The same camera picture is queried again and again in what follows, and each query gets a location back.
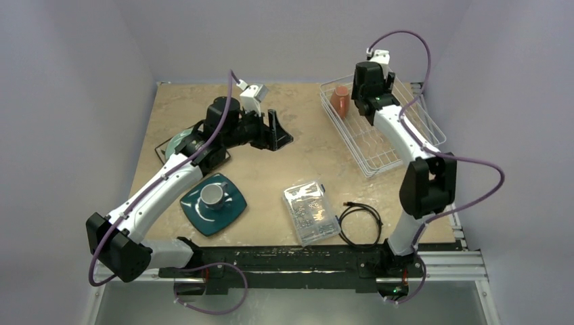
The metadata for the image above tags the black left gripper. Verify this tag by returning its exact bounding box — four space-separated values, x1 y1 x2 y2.
223 105 292 151

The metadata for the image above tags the pink floral mug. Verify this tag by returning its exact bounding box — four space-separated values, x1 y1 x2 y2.
330 85 350 119

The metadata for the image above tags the grey coffee mug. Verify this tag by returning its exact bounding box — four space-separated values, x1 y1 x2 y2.
200 182 228 210

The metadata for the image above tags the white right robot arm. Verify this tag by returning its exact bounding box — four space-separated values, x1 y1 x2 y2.
351 61 457 276

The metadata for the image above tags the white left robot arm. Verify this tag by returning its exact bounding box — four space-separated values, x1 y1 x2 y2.
86 97 294 286

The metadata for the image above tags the clear plastic screw box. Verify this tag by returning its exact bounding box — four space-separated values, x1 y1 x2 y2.
282 180 341 247

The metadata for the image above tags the light blue flower plate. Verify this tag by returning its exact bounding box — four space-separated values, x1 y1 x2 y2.
163 129 205 162

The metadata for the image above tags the teal square plate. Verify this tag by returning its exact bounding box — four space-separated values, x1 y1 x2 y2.
179 173 247 237

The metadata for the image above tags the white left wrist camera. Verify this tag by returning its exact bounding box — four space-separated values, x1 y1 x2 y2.
236 79 269 116

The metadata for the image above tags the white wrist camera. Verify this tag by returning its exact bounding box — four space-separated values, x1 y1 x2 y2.
366 49 390 68
236 79 269 116

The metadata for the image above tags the white wire dish rack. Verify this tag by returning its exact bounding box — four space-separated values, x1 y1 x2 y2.
319 75 447 177

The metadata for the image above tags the black usb cable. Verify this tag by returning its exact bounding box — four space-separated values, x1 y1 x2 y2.
337 202 383 249

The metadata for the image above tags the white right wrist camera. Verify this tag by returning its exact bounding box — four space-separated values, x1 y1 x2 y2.
366 49 390 68

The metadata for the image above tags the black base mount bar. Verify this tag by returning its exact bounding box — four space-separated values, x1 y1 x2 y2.
158 240 467 301

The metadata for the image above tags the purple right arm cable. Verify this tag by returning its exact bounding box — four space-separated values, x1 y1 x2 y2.
365 30 506 306

